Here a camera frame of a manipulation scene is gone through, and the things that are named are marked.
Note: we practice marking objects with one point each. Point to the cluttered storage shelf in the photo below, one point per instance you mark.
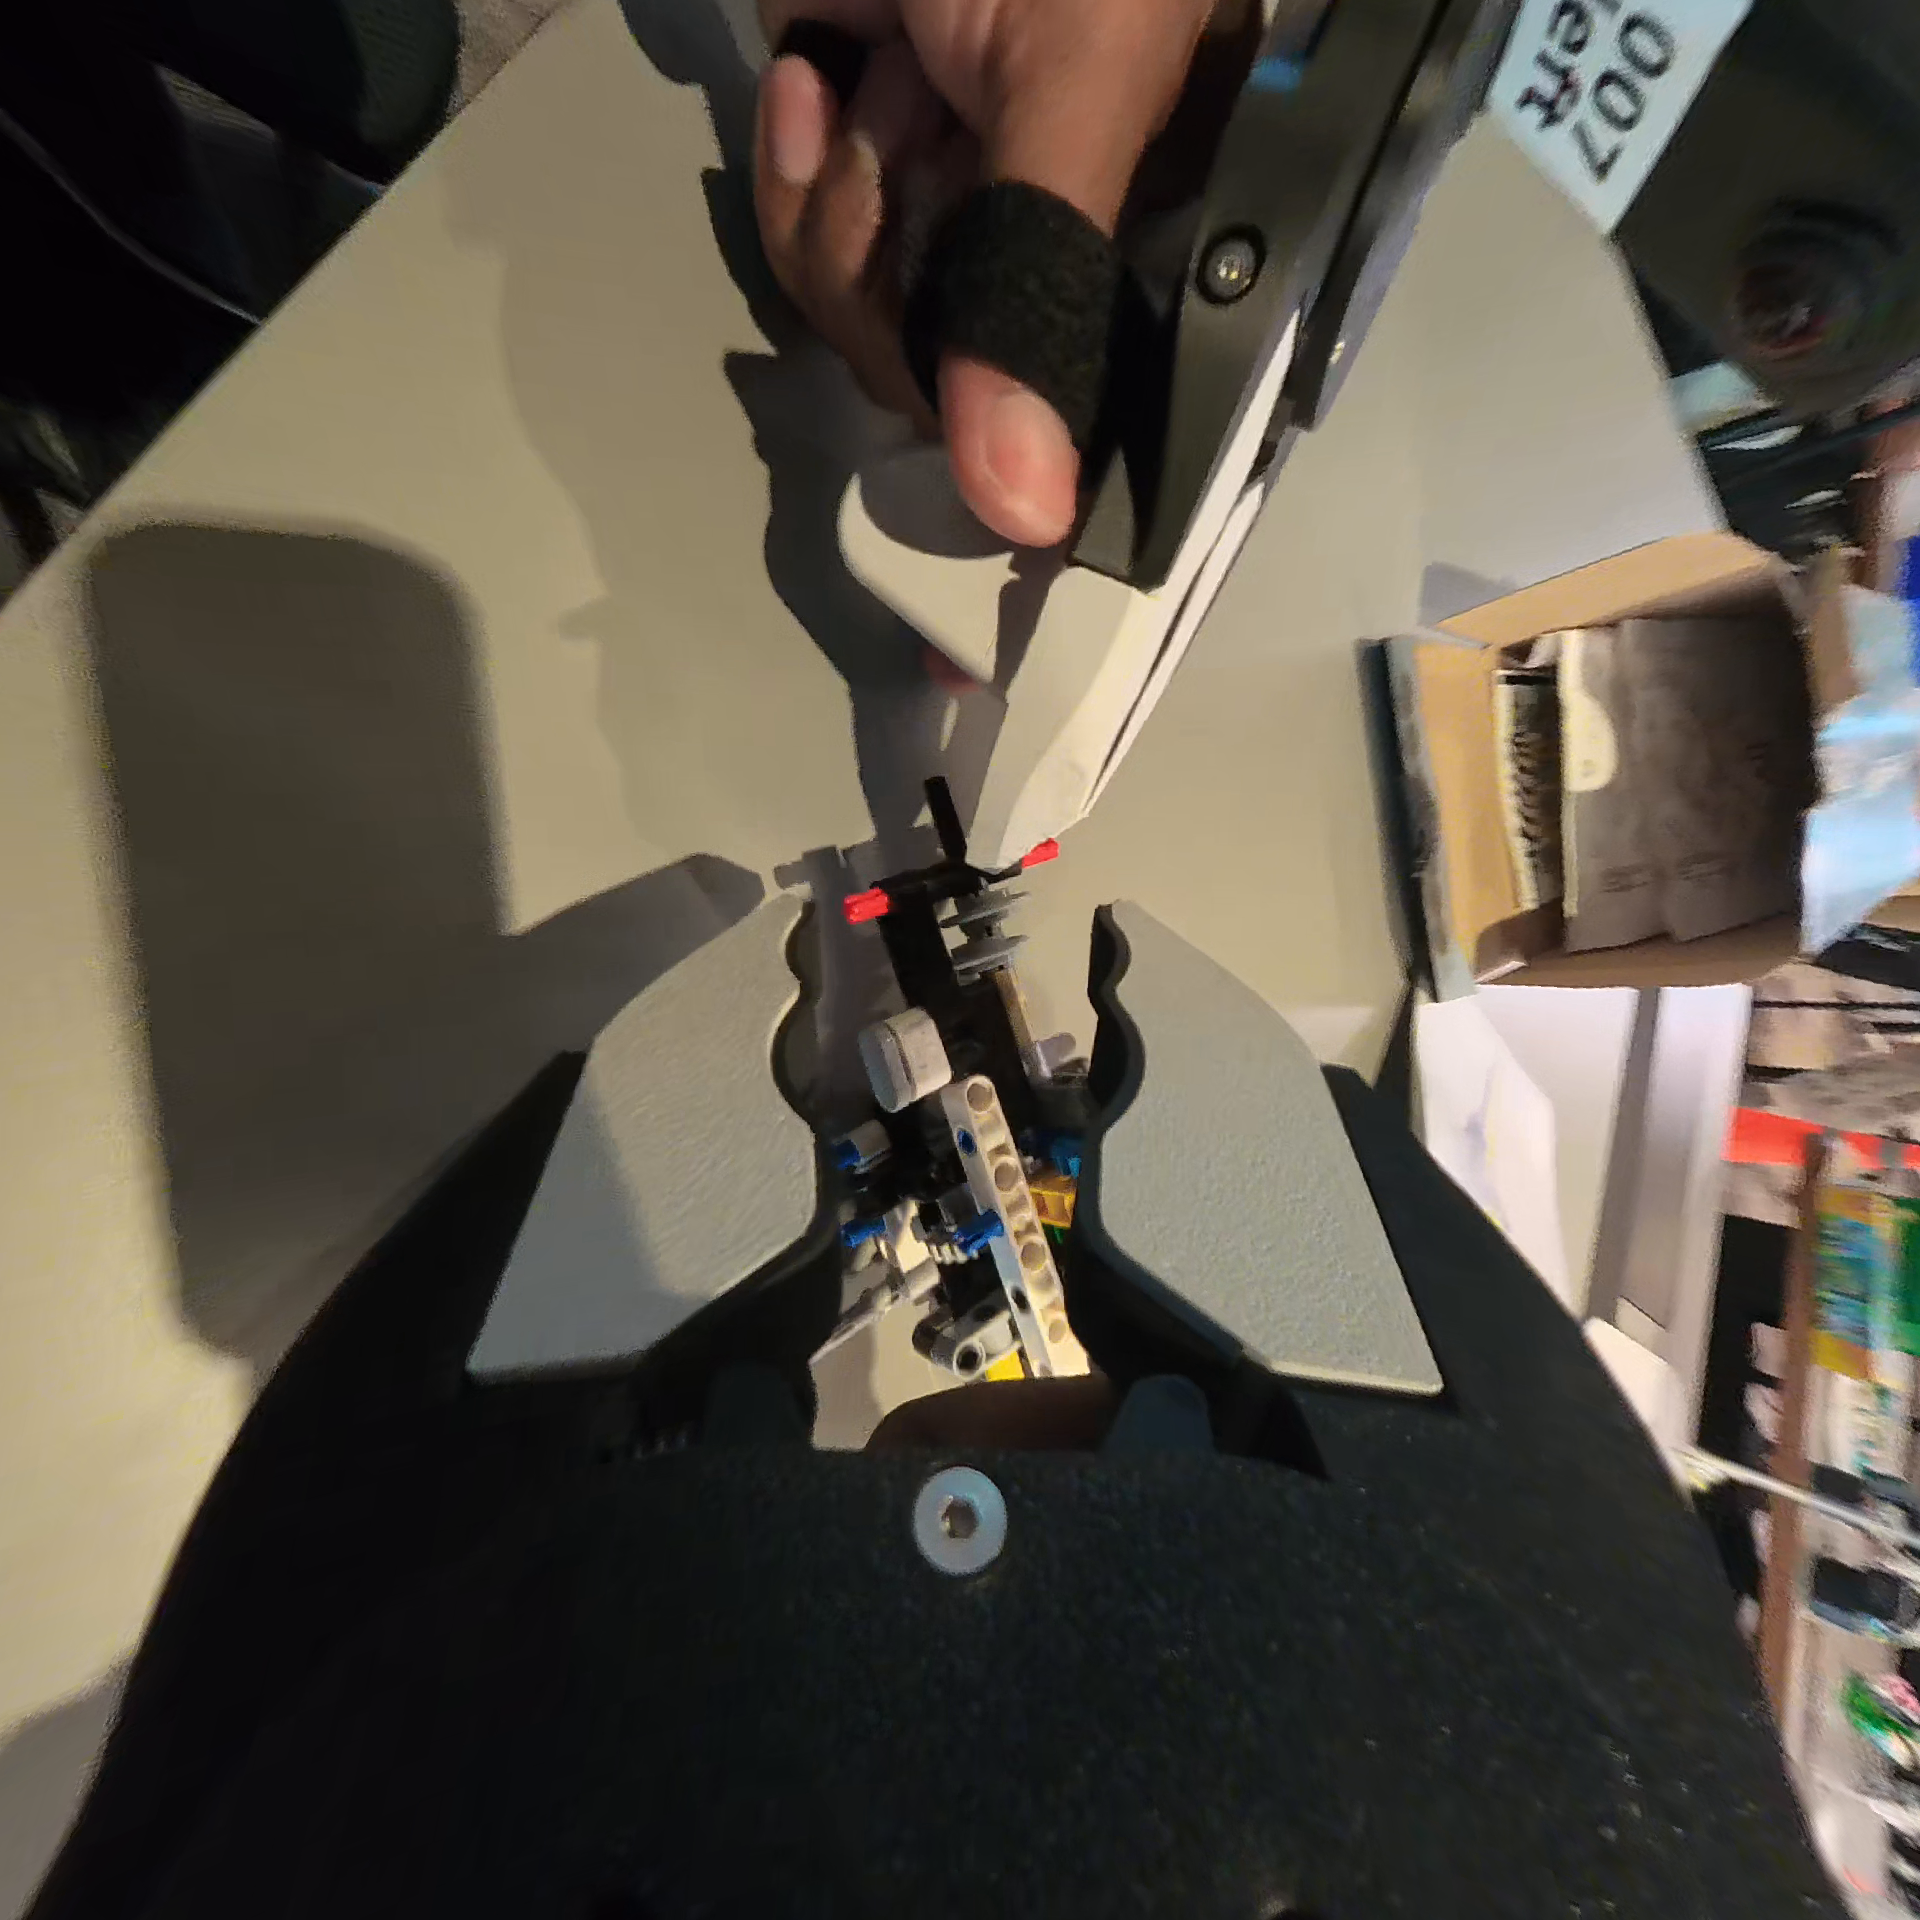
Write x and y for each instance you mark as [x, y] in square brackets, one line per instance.
[1845, 1351]

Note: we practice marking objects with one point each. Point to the multicoloured lego assembly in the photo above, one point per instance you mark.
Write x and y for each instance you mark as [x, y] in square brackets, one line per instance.
[975, 1139]

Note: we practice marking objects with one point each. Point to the person's left hand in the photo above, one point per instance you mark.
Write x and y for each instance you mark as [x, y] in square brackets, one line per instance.
[992, 90]

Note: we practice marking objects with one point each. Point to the pale blue plastic bag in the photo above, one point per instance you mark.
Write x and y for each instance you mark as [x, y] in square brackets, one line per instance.
[1868, 781]

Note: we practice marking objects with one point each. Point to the white cabinet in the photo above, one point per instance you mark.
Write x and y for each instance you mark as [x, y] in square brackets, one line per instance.
[1559, 1139]

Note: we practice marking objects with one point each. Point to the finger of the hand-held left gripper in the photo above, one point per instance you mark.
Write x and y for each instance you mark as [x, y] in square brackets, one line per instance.
[1186, 636]
[1081, 719]

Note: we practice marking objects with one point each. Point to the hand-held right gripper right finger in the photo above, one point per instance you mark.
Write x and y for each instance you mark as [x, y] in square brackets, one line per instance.
[1260, 1201]

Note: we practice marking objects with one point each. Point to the grey paper packet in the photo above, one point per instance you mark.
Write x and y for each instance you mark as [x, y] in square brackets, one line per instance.
[1695, 781]

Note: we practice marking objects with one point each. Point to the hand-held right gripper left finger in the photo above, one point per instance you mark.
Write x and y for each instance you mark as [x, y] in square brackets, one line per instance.
[662, 1170]

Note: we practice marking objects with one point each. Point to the open cardboard box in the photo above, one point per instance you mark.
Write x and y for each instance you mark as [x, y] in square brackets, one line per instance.
[1463, 781]

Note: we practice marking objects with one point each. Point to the dark office chair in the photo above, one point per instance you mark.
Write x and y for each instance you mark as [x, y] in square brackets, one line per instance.
[180, 181]

